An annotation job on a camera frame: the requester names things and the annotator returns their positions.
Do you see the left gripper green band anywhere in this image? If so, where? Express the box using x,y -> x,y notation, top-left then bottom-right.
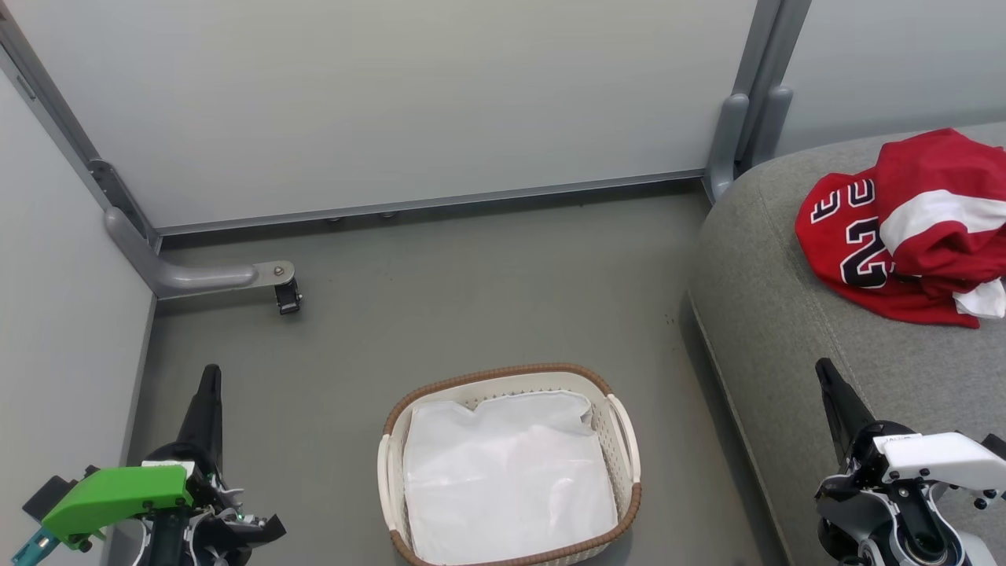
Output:
41,363 -> 288,566

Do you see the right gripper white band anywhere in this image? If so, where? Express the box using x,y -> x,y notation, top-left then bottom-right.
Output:
814,357 -> 1006,505

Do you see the red basketball jersey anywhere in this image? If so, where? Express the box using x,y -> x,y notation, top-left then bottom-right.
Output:
794,128 -> 1006,330

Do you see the white wicker laundry basket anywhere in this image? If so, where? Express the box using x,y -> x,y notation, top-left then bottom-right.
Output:
376,362 -> 644,566

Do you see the grey fabric sofa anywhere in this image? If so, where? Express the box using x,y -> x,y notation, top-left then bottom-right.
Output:
688,121 -> 1006,566

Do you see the long grey partition foot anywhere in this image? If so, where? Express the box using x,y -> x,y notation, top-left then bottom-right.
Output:
103,206 -> 298,302

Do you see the black caster wheel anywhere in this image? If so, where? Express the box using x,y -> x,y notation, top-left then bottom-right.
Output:
273,277 -> 304,317

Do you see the short grey partition foot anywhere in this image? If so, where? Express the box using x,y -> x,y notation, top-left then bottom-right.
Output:
747,84 -> 795,167
704,92 -> 752,204

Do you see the black cable with teal plug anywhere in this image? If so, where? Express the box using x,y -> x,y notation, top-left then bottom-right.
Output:
11,525 -> 57,566

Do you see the grey partition corner frame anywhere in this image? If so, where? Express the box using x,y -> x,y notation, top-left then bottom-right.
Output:
0,6 -> 163,254

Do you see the grey metal partition post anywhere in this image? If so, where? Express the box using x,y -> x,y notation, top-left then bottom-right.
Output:
731,0 -> 815,162

